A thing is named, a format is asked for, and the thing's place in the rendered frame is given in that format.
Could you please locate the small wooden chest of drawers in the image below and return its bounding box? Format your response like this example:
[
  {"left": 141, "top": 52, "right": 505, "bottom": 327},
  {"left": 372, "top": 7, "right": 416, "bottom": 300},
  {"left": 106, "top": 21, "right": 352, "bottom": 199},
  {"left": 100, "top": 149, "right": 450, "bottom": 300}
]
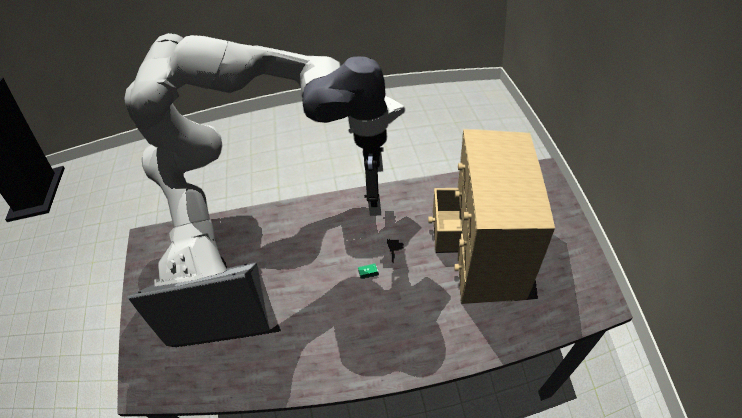
[{"left": 461, "top": 129, "right": 555, "bottom": 304}]

